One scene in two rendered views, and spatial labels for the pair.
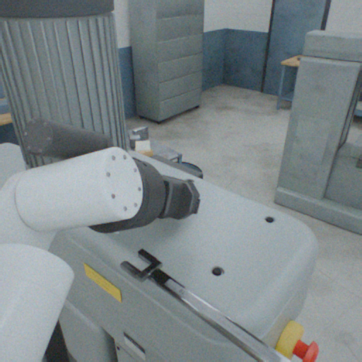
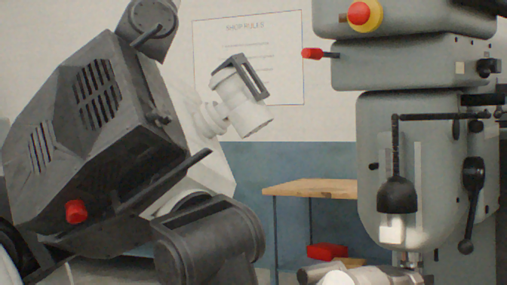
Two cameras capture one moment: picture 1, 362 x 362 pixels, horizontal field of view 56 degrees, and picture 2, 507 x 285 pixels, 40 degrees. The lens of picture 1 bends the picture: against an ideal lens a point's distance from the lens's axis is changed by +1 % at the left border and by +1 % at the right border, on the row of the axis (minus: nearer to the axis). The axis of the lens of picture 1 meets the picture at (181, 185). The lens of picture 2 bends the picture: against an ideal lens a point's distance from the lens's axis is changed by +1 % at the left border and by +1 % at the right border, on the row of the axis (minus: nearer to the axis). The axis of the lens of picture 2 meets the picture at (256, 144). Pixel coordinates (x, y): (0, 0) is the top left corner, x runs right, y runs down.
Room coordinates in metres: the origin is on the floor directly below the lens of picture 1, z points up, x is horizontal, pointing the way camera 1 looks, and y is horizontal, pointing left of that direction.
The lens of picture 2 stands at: (-0.10, -1.32, 1.63)
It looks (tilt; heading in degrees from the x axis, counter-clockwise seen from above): 4 degrees down; 80
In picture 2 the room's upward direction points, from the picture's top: 2 degrees counter-clockwise
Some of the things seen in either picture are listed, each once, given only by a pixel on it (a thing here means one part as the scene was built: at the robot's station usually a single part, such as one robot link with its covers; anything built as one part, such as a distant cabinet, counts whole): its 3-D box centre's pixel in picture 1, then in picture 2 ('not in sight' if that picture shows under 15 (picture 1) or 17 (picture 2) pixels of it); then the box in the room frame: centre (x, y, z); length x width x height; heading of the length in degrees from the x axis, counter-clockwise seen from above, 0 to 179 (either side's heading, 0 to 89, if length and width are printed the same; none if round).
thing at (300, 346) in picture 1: (305, 352); (360, 13); (0.28, -0.18, 1.76); 0.04 x 0.03 x 0.04; 140
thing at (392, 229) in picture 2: not in sight; (391, 186); (0.38, -0.07, 1.45); 0.04 x 0.04 x 0.21; 50
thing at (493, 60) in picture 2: not in sight; (485, 68); (0.59, -0.02, 1.66); 0.12 x 0.04 x 0.04; 50
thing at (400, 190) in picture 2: not in sight; (396, 193); (0.35, -0.15, 1.44); 0.07 x 0.07 x 0.06
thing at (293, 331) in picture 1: (289, 342); (364, 14); (0.30, -0.16, 1.76); 0.06 x 0.02 x 0.06; 140
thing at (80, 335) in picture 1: (118, 310); (437, 158); (0.57, 0.16, 1.47); 0.24 x 0.19 x 0.26; 140
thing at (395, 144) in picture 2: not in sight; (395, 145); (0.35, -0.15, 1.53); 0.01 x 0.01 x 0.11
